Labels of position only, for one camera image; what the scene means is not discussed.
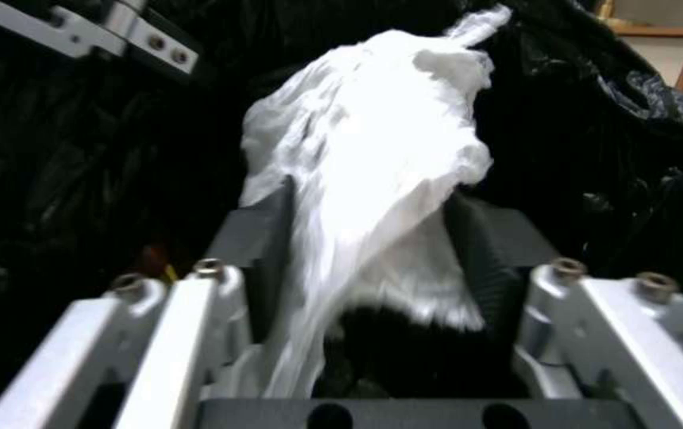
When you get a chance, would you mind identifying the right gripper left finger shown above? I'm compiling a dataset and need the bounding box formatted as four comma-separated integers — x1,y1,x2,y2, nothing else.
0,176,298,429

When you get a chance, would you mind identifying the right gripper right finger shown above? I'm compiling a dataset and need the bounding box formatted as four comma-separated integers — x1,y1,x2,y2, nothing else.
445,196,683,429

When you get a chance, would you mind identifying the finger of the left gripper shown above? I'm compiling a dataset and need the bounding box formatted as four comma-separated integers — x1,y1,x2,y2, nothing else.
0,0,201,77

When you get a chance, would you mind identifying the black plastic trash bag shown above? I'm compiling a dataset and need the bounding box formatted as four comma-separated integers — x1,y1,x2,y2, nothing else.
0,0,683,403

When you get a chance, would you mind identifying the white plastic bag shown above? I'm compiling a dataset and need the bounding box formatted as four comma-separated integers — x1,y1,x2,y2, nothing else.
240,4,513,399

